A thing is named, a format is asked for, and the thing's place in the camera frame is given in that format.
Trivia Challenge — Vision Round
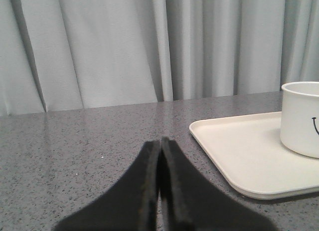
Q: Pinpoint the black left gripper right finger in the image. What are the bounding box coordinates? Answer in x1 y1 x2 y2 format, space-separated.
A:
159 137 276 231

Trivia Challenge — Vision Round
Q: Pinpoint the cream rectangular plastic tray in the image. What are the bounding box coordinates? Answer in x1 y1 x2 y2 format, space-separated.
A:
189 112 319 200

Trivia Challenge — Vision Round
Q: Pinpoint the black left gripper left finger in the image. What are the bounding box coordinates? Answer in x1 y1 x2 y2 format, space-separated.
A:
55 141 160 231

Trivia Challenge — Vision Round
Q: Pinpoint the grey pleated curtain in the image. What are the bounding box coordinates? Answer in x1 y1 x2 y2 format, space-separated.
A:
0 0 319 115

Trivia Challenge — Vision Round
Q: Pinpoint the white smiley mug black handle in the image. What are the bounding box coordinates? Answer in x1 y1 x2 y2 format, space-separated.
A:
280 81 319 158

